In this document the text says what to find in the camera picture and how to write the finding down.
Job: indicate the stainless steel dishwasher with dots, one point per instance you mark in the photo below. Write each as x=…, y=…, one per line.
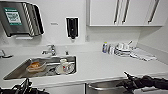
x=103, y=88

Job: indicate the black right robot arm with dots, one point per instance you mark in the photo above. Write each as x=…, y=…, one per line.
x=159, y=84

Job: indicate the stainless steel sink basin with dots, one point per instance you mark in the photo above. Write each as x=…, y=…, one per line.
x=20, y=71

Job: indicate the orange dish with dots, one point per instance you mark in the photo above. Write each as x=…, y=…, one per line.
x=35, y=66

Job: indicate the white grey dish cloth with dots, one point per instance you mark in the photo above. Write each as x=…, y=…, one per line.
x=143, y=55

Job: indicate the stacked white dishes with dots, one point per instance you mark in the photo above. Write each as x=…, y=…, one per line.
x=123, y=50

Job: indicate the small clear jar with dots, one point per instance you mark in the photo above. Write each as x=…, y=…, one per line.
x=111, y=50

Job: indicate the white two-door base cabinet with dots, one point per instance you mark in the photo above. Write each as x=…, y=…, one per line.
x=65, y=90

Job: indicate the blue white soap bottle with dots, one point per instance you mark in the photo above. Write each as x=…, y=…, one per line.
x=104, y=48

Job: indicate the chrome sink faucet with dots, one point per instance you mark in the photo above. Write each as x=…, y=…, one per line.
x=50, y=49

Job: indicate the white mug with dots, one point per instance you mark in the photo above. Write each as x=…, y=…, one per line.
x=63, y=63

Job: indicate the white plate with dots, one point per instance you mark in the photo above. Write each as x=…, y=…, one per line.
x=70, y=69

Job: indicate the small chrome sink button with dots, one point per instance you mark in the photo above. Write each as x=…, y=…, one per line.
x=66, y=52

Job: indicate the grey paper towel dispenser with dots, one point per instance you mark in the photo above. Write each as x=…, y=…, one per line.
x=20, y=18

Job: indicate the white wall outlet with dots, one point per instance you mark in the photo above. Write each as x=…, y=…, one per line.
x=87, y=38

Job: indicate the white upper wall cabinet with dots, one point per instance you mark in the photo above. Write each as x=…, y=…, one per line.
x=133, y=11

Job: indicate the small wall label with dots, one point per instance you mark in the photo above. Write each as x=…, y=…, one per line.
x=54, y=23

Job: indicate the black wall soap dispenser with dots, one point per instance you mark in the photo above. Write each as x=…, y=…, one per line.
x=72, y=27

